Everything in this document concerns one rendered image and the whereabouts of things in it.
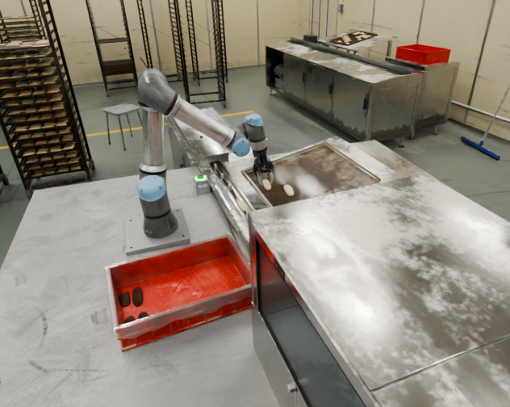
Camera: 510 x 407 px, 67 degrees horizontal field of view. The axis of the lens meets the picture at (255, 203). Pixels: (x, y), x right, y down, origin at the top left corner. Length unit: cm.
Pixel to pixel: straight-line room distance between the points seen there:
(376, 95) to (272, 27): 529
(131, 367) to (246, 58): 833
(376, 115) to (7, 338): 384
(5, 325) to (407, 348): 128
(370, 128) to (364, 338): 390
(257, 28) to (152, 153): 764
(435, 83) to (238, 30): 510
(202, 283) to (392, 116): 351
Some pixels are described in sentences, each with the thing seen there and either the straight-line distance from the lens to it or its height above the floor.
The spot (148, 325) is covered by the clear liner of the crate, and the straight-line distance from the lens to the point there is 124.
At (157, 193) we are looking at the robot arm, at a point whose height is 105.
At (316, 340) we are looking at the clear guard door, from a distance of 72.
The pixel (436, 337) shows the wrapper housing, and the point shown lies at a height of 130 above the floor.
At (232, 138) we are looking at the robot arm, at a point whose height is 123.
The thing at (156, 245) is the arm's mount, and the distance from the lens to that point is 166.
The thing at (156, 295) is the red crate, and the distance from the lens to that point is 145.
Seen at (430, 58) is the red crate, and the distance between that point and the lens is 503.
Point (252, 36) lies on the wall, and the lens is 916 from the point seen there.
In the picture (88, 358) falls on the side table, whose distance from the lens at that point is 134.
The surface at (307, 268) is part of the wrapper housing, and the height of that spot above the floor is 130.
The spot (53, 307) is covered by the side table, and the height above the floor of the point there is 82.
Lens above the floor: 179
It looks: 30 degrees down
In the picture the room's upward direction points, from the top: 2 degrees counter-clockwise
